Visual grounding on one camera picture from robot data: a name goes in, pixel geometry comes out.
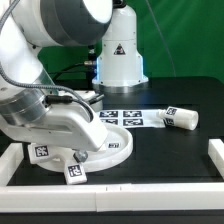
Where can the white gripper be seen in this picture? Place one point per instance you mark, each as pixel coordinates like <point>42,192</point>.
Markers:
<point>66,128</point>

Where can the white left fence bar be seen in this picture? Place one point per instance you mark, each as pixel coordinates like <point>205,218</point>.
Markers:
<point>9,162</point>

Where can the white fence bar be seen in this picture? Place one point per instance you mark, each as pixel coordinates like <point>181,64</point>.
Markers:
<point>118,197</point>
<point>9,162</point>
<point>216,153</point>

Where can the white marker sheet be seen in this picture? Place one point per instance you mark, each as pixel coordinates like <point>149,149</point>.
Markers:
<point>132,118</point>

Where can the white front fence bar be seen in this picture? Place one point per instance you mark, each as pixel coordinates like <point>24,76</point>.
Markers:
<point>118,197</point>

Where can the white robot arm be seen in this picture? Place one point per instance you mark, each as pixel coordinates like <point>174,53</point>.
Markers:
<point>33,108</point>

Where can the white cross-shaped table base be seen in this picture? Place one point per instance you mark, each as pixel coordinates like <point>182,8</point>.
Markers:
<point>58,159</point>

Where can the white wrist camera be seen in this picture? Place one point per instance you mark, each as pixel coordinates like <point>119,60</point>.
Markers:
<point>93,98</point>

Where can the white right fence bar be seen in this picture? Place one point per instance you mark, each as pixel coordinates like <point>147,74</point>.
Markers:
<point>216,153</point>

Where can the black camera stand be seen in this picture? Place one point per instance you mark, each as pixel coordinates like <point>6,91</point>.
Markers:
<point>92,70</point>

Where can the white round table top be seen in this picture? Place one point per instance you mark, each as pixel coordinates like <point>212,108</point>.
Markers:
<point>117,148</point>

